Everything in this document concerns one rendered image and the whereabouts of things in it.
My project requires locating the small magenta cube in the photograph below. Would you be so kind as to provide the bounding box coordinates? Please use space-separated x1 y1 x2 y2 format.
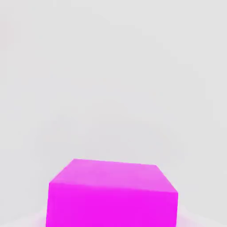
45 158 179 227

